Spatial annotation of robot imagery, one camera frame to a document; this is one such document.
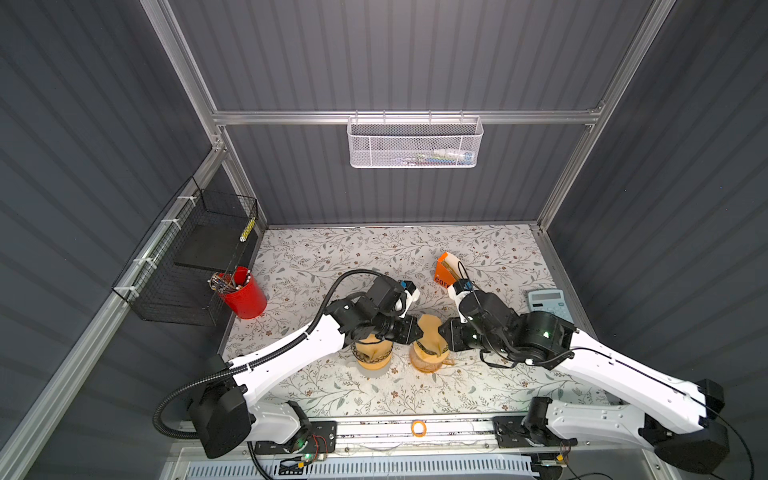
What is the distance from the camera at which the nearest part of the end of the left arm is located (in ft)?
2.08

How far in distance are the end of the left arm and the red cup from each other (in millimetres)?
455

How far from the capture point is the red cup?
34.0 inches
